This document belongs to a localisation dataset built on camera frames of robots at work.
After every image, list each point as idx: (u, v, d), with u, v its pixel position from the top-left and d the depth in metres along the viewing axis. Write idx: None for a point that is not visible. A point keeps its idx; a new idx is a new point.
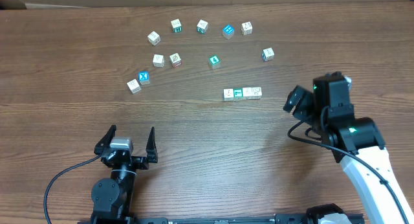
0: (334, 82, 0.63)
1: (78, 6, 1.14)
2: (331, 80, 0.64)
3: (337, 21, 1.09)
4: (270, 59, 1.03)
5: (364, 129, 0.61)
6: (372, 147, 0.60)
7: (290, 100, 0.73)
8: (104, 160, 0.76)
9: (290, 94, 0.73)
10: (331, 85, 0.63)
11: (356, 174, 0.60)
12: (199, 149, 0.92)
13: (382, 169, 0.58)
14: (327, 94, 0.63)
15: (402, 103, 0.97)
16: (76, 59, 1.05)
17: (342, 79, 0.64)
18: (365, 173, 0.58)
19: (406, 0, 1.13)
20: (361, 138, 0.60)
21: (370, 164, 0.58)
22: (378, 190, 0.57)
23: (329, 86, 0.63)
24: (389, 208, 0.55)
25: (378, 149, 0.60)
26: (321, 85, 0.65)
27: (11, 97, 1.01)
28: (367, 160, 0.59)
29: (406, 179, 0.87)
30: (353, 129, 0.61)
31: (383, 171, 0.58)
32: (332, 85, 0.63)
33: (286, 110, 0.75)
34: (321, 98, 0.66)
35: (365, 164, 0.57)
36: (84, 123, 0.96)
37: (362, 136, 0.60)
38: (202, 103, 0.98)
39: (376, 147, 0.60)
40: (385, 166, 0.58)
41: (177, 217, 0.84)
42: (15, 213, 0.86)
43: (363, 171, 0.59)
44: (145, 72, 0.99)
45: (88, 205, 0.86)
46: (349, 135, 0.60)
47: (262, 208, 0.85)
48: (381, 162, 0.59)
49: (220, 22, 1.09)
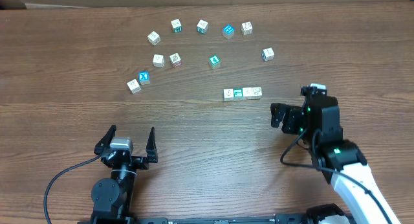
0: (328, 108, 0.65)
1: (78, 6, 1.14)
2: (325, 106, 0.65)
3: (337, 21, 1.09)
4: (270, 59, 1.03)
5: (348, 151, 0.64)
6: (356, 164, 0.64)
7: (277, 118, 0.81)
8: (104, 160, 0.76)
9: (275, 112, 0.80)
10: (325, 112, 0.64)
11: (343, 188, 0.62)
12: (198, 149, 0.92)
13: (366, 182, 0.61)
14: (320, 120, 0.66)
15: (402, 104, 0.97)
16: (76, 59, 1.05)
17: (334, 105, 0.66)
18: (351, 186, 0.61)
19: (406, 0, 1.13)
20: (345, 158, 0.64)
21: (355, 178, 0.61)
22: (363, 201, 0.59)
23: (322, 112, 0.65)
24: (374, 216, 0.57)
25: (361, 166, 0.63)
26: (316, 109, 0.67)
27: (11, 97, 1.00)
28: (352, 175, 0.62)
29: (406, 179, 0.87)
30: (338, 151, 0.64)
31: (367, 182, 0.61)
32: (325, 111, 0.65)
33: (274, 126, 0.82)
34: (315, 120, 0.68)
35: (350, 177, 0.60)
36: (84, 123, 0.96)
37: (347, 157, 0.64)
38: (202, 103, 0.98)
39: (359, 164, 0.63)
40: (368, 179, 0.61)
41: (177, 217, 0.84)
42: (14, 213, 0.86)
43: (348, 184, 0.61)
44: (145, 73, 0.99)
45: (88, 205, 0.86)
46: (335, 156, 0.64)
47: (262, 208, 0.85)
48: (365, 174, 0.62)
49: (220, 22, 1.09)
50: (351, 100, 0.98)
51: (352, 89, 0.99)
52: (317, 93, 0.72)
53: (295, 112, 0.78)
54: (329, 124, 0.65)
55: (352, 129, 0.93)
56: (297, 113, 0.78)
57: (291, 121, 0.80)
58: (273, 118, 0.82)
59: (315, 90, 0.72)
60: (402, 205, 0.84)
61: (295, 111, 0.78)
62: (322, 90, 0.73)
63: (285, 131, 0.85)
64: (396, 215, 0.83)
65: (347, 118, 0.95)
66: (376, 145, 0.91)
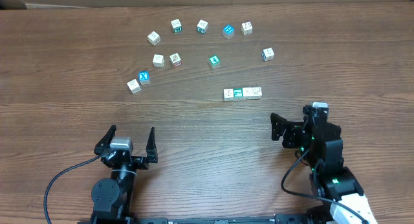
0: (332, 142, 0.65)
1: (78, 6, 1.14)
2: (329, 139, 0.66)
3: (337, 21, 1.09)
4: (270, 59, 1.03)
5: (346, 181, 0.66)
6: (352, 193, 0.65)
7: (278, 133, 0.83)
8: (104, 160, 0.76)
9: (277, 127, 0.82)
10: (328, 145, 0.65)
11: (341, 217, 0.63)
12: (198, 149, 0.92)
13: (363, 211, 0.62)
14: (323, 151, 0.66)
15: (402, 104, 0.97)
16: (76, 59, 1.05)
17: (338, 138, 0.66)
18: (348, 215, 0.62)
19: (406, 0, 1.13)
20: (343, 188, 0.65)
21: (352, 208, 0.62)
22: None
23: (326, 145, 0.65)
24: None
25: (358, 195, 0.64)
26: (320, 140, 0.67)
27: (11, 97, 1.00)
28: (349, 205, 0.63)
29: (406, 179, 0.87)
30: (336, 181, 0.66)
31: (363, 212, 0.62)
32: (329, 144, 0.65)
33: (274, 139, 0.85)
34: (317, 149, 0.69)
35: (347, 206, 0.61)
36: (84, 123, 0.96)
37: (344, 188, 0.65)
38: (202, 103, 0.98)
39: (356, 193, 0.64)
40: (365, 209, 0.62)
41: (177, 217, 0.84)
42: (14, 213, 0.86)
43: (346, 213, 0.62)
44: (145, 72, 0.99)
45: (88, 205, 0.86)
46: (333, 186, 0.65)
47: (262, 208, 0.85)
48: (362, 205, 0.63)
49: (220, 22, 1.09)
50: (351, 100, 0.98)
51: (352, 89, 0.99)
52: (319, 112, 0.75)
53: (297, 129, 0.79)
54: (331, 156, 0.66)
55: (353, 129, 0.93)
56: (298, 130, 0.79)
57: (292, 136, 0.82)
58: (273, 131, 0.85)
59: (319, 109, 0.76)
60: (402, 205, 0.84)
61: (297, 127, 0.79)
62: (324, 108, 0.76)
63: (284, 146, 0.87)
64: (396, 215, 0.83)
65: (347, 118, 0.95)
66: (376, 145, 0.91)
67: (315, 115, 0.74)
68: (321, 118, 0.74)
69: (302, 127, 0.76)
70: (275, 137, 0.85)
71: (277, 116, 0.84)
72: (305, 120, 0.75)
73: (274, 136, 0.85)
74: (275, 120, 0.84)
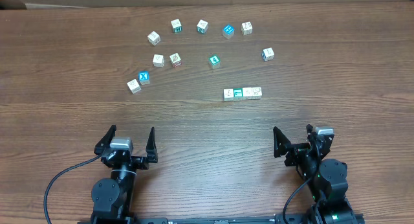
0: (337, 184, 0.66)
1: (79, 6, 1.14)
2: (335, 180, 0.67)
3: (336, 20, 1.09)
4: (270, 59, 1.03)
5: (343, 215, 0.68)
6: None
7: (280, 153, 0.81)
8: (104, 160, 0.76)
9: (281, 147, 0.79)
10: (334, 188, 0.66)
11: None
12: (199, 149, 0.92)
13: None
14: (328, 191, 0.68)
15: (402, 103, 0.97)
16: (76, 59, 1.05)
17: (343, 180, 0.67)
18: None
19: (406, 0, 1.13)
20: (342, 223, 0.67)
21: None
22: None
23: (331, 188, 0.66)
24: None
25: None
26: (324, 181, 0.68)
27: (11, 97, 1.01)
28: None
29: (406, 179, 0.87)
30: (335, 217, 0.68)
31: None
32: (334, 187, 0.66)
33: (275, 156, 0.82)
34: (321, 186, 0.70)
35: None
36: (84, 123, 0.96)
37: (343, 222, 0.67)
38: (202, 103, 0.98)
39: None
40: None
41: (177, 217, 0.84)
42: (14, 213, 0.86)
43: None
44: (145, 72, 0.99)
45: (88, 205, 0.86)
46: (331, 221, 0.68)
47: (263, 208, 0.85)
48: None
49: (220, 22, 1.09)
50: (351, 100, 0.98)
51: (352, 89, 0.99)
52: (325, 142, 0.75)
53: (301, 153, 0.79)
54: (334, 196, 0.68)
55: (352, 129, 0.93)
56: (302, 155, 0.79)
57: (295, 159, 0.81)
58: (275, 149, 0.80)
59: (323, 137, 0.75)
60: (402, 205, 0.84)
61: (301, 151, 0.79)
62: (328, 134, 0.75)
63: (286, 164, 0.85)
64: (396, 215, 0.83)
65: (347, 118, 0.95)
66: (375, 145, 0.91)
67: (320, 146, 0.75)
68: (325, 147, 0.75)
69: (306, 151, 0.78)
70: (277, 155, 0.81)
71: (281, 134, 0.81)
72: (310, 147, 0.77)
73: (276, 154, 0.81)
74: (279, 140, 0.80)
